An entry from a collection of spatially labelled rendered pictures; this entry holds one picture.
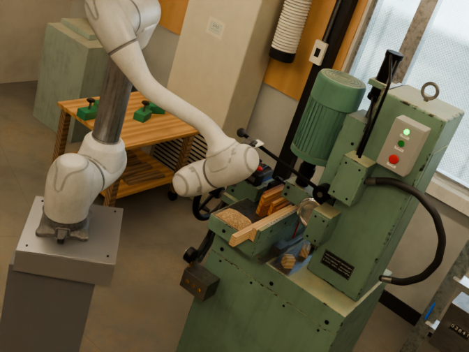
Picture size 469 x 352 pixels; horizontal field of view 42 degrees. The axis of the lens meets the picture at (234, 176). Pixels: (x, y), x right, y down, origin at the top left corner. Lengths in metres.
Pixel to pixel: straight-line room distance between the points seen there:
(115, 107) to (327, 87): 0.73
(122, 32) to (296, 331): 1.19
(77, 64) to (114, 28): 2.33
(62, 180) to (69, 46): 2.22
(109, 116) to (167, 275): 1.36
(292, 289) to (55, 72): 2.70
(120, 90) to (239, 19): 1.61
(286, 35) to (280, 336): 1.87
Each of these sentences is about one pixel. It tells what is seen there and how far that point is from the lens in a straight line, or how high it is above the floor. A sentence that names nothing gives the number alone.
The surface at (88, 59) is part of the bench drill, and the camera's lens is 4.13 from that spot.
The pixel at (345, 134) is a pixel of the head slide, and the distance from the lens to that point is 2.09.
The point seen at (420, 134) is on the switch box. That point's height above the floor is 1.47.
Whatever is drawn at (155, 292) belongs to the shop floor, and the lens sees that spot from 3.19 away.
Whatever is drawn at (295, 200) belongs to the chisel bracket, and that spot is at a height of 0.98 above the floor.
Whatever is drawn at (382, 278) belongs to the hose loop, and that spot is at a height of 0.96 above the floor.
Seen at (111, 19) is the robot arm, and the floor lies 1.50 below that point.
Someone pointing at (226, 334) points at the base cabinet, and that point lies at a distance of 2.45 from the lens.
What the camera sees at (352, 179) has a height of 1.24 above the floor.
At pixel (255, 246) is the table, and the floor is 0.89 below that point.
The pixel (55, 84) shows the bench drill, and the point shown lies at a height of 0.33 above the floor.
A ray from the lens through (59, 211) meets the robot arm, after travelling 2.16.
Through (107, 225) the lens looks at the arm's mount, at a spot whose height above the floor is 0.71.
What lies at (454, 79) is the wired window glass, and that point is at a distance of 3.42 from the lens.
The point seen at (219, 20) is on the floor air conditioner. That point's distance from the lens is 3.71.
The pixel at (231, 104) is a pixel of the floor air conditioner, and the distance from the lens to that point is 3.71.
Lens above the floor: 2.00
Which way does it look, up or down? 26 degrees down
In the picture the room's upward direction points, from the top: 19 degrees clockwise
